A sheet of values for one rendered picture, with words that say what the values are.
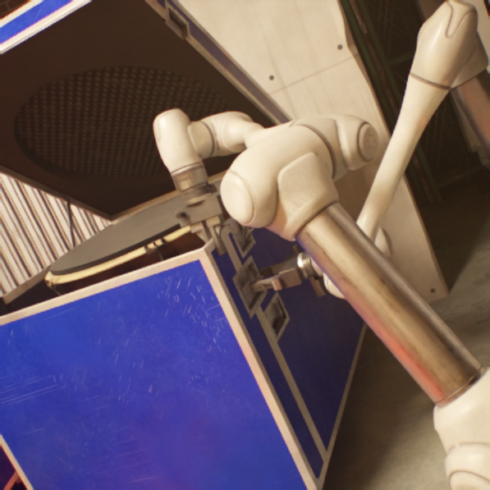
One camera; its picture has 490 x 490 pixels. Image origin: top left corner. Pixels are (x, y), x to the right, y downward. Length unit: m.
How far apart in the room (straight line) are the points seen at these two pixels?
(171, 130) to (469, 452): 1.04
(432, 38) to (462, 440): 0.88
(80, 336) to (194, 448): 0.48
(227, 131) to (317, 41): 1.29
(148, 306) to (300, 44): 1.55
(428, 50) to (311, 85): 1.40
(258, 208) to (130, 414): 1.07
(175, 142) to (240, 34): 1.31
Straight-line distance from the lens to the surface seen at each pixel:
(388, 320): 1.06
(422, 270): 3.11
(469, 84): 1.70
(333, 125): 1.18
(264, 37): 2.88
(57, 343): 1.98
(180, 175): 1.64
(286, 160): 1.09
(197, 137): 1.66
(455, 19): 1.54
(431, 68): 1.53
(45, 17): 1.98
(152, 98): 2.39
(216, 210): 1.63
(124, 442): 2.07
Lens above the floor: 1.28
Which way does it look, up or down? 13 degrees down
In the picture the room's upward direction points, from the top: 24 degrees counter-clockwise
